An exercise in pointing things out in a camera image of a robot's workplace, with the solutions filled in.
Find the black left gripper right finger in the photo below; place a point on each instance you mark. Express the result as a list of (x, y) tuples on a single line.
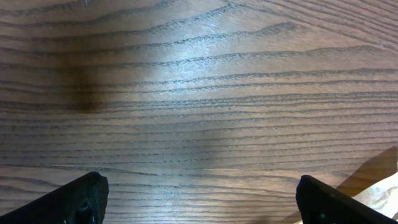
[(321, 204)]

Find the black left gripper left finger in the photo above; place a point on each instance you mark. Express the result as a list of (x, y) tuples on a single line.
[(83, 200)]

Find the brown white snack packet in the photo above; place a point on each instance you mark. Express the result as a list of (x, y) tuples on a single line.
[(381, 197)]

